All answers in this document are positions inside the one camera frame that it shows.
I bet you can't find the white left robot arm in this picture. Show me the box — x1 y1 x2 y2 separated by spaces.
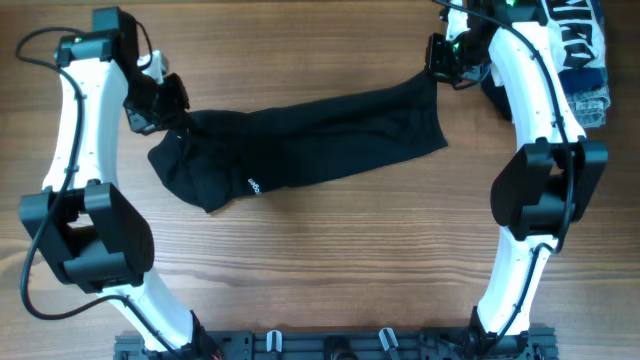
19 7 222 359

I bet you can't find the navy blue folded garment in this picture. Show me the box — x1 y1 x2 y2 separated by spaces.
481 68 608 120

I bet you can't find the black t-shirt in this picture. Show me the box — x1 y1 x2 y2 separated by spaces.
148 72 447 213

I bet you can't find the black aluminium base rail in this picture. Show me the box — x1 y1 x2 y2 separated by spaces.
113 327 560 360

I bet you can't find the grey folded garment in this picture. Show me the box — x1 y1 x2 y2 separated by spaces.
567 85 611 128

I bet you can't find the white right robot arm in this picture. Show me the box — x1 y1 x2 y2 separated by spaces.
425 1 608 359

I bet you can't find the white printed folded shirt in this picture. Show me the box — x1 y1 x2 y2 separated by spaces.
542 0 606 71

